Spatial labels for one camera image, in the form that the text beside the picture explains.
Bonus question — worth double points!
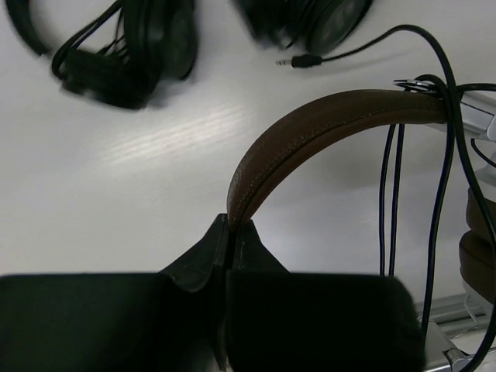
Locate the black on-ear headphones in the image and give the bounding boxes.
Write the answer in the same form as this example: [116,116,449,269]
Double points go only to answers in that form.
[233,0,374,55]
[5,1,198,110]

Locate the aluminium front rail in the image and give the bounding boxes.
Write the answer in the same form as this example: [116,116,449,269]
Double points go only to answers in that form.
[429,294,489,327]

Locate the brown silver over-ear headphones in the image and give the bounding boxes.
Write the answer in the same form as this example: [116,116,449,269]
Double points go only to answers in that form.
[226,77,496,372]

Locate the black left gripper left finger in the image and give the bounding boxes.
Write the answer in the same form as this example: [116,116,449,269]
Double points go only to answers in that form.
[1,215,228,371]

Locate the black on-ear headphones left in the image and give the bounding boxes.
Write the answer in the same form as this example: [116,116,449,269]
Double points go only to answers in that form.
[5,1,198,110]

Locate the black on-ear headphones right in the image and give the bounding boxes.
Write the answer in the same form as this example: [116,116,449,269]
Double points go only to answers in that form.
[233,0,374,55]

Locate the thin black headphone cable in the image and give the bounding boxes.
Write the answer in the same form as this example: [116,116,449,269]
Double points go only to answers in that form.
[274,23,496,367]

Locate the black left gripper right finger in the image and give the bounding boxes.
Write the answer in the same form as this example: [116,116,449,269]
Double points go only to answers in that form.
[226,224,425,371]

